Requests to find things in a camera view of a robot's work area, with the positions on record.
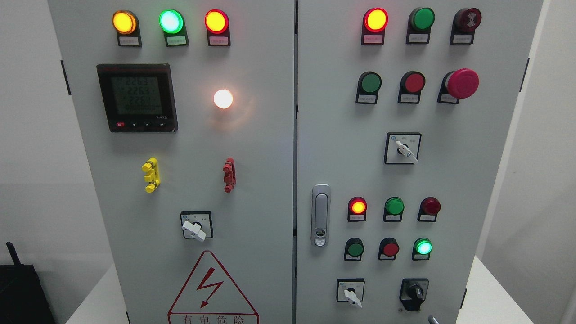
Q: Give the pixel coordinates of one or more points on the white selector switch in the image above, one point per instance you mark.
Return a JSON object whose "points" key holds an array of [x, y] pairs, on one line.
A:
{"points": [[351, 290], [402, 148]]}

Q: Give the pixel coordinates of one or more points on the green lit indicator light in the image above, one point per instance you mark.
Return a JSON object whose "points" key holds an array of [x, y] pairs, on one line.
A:
{"points": [[173, 26]]}

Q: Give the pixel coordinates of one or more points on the black digital power meter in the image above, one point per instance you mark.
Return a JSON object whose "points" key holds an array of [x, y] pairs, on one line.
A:
{"points": [[138, 98]]}

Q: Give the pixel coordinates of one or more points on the red emergency stop button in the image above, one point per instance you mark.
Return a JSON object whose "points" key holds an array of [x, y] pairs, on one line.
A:
{"points": [[457, 85]]}

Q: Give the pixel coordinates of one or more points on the black box with antenna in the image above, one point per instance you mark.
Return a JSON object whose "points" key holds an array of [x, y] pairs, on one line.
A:
{"points": [[22, 299]]}

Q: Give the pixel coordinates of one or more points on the yellow indicator light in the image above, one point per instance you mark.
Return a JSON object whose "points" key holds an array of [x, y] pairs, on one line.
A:
{"points": [[127, 26]]}

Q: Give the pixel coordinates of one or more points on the red lit indicator light left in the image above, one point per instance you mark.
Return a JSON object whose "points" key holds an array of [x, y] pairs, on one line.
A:
{"points": [[217, 25]]}

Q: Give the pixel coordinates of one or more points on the grey right cabinet door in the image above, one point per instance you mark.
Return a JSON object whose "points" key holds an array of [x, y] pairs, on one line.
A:
{"points": [[342, 144]]}

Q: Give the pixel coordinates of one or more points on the red indicator lower right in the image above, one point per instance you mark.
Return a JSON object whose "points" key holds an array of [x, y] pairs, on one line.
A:
{"points": [[429, 209]]}

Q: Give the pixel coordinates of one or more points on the green indicator lower middle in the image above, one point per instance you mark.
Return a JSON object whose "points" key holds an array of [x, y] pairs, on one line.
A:
{"points": [[394, 208]]}

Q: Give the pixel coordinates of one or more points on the white lit indicator light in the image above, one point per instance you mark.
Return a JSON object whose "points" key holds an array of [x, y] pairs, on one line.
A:
{"points": [[223, 99]]}

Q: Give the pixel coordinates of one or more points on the grey cabinet door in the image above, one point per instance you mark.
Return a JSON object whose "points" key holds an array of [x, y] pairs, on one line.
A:
{"points": [[252, 225], [342, 144]]}

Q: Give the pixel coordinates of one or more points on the red push button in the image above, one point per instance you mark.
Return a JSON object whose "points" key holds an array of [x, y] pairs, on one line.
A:
{"points": [[388, 249], [411, 86]]}

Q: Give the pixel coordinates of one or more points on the red lit indicator top right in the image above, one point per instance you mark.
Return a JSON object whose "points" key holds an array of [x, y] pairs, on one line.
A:
{"points": [[373, 26]]}

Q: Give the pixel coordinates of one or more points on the green push button lower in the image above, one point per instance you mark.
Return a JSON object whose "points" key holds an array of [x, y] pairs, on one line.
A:
{"points": [[353, 249]]}

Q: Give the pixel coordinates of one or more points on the dark red buzzer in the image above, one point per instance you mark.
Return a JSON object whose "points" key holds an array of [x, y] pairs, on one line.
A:
{"points": [[465, 22]]}

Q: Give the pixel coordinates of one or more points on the silver door handle lock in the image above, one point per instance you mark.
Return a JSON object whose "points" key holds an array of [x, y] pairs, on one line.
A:
{"points": [[320, 211]]}

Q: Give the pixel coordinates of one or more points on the white selector switch left door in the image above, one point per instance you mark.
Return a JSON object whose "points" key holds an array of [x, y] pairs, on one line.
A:
{"points": [[197, 225]]}

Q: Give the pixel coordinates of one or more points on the green indicator top right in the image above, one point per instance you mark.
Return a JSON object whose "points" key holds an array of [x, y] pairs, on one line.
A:
{"points": [[419, 26]]}

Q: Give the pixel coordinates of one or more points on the red push button lower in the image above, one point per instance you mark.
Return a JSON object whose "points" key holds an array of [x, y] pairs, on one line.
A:
{"points": [[388, 249]]}

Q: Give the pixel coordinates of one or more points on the black rotary knob switch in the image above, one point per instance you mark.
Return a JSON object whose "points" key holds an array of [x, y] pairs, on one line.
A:
{"points": [[413, 293]]}

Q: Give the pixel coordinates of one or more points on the green push button upper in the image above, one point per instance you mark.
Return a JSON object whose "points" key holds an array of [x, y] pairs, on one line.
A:
{"points": [[369, 84]]}

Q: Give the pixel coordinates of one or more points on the red push button upper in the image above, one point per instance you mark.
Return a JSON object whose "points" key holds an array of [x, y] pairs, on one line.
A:
{"points": [[411, 86]]}

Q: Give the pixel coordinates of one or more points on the red electrical warning sticker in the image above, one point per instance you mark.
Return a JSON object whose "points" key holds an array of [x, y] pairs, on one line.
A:
{"points": [[211, 296]]}

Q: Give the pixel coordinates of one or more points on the red terminal post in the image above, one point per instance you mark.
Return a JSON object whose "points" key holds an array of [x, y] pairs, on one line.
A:
{"points": [[229, 175]]}

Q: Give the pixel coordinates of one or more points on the red lit indicator lower left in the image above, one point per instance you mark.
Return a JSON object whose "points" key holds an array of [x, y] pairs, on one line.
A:
{"points": [[357, 209]]}

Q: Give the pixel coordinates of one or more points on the green push button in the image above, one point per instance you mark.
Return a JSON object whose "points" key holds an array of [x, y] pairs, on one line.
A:
{"points": [[369, 84], [353, 249]]}

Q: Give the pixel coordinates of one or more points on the green indicator bottom right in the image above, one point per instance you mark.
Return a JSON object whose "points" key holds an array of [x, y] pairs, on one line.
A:
{"points": [[422, 249]]}

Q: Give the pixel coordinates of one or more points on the yellow terminal post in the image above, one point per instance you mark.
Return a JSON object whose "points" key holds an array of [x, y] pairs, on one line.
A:
{"points": [[151, 174]]}

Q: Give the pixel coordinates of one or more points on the grey left cabinet door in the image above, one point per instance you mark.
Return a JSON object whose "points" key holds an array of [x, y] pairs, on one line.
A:
{"points": [[252, 225]]}

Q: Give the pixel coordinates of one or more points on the white selector switch lower right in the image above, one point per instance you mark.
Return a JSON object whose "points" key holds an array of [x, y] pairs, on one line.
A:
{"points": [[351, 290]]}

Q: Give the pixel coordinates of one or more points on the white selector switch upper right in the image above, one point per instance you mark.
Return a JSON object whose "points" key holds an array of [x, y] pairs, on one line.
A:
{"points": [[402, 148]]}

